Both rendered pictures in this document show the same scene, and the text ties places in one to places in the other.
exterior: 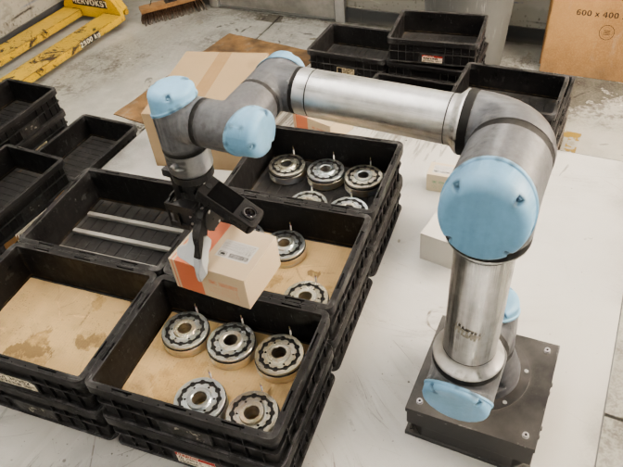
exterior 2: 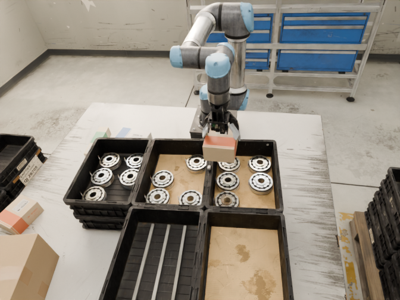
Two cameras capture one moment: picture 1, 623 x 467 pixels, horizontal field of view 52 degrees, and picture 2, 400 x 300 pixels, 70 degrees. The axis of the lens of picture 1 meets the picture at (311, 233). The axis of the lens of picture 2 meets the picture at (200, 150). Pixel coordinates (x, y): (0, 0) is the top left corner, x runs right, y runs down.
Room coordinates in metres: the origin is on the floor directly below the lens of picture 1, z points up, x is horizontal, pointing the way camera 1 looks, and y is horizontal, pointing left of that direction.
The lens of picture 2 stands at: (1.14, 0.96, 1.87)
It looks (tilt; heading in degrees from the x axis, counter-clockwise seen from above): 44 degrees down; 256
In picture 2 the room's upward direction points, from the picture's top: 7 degrees counter-clockwise
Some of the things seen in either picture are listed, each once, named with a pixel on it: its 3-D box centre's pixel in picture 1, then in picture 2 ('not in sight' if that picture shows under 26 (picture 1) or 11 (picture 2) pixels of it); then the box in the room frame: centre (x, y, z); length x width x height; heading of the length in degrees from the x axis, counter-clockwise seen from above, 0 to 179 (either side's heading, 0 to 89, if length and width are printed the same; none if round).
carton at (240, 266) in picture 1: (225, 261); (221, 140); (0.86, 0.16, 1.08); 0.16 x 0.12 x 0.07; 60
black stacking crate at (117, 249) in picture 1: (127, 233); (158, 263); (1.22, 0.46, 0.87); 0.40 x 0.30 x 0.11; 65
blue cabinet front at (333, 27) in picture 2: not in sight; (318, 44); (-0.64, -1.21, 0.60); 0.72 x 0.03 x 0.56; 150
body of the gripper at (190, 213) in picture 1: (196, 195); (219, 114); (0.87, 0.19, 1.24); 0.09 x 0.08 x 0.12; 60
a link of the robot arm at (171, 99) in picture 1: (179, 117); (218, 72); (0.87, 0.18, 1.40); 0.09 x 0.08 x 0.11; 60
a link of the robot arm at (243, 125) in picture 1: (238, 122); (217, 58); (0.83, 0.09, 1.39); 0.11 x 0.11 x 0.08; 60
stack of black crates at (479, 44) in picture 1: (436, 72); not in sight; (2.68, -0.67, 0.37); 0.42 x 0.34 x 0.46; 60
